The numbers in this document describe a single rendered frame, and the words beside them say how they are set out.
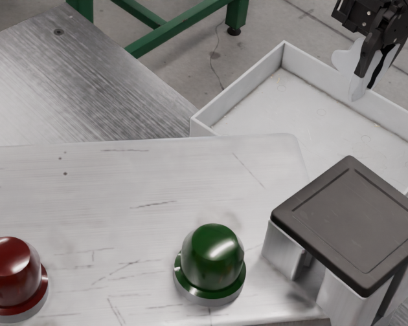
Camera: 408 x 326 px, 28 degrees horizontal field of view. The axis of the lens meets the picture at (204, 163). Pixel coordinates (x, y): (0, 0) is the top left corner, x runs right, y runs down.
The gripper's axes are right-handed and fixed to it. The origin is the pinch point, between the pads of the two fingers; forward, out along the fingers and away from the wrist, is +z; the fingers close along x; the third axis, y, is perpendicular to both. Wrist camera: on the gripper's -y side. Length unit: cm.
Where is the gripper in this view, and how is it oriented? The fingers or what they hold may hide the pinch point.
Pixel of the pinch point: (361, 94)
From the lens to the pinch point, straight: 111.5
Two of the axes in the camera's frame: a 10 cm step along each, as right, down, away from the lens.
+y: -7.0, -5.7, 4.4
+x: -6.6, 2.6, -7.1
